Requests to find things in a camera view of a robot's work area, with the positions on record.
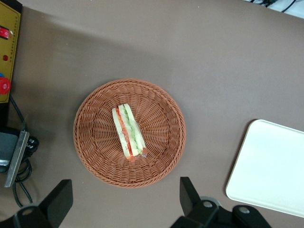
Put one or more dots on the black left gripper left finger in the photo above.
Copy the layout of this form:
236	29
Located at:
55	204

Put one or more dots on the yellow control box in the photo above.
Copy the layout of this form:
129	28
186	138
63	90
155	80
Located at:
9	64

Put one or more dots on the red emergency stop button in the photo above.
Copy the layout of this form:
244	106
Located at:
4	86

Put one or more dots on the red rocker switch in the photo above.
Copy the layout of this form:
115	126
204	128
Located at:
4	32

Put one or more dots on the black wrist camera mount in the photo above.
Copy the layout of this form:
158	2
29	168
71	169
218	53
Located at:
251	217

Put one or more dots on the beige rectangular plastic tray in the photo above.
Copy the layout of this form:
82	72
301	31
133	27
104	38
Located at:
268	166

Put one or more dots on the round brown wicker basket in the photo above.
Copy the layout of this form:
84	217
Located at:
156	133

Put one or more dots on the triangle sandwich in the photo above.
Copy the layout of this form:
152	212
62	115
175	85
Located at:
128	133

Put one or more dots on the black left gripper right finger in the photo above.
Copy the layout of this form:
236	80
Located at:
190	202

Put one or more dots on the grey metal bar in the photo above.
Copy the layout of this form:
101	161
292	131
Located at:
17	159

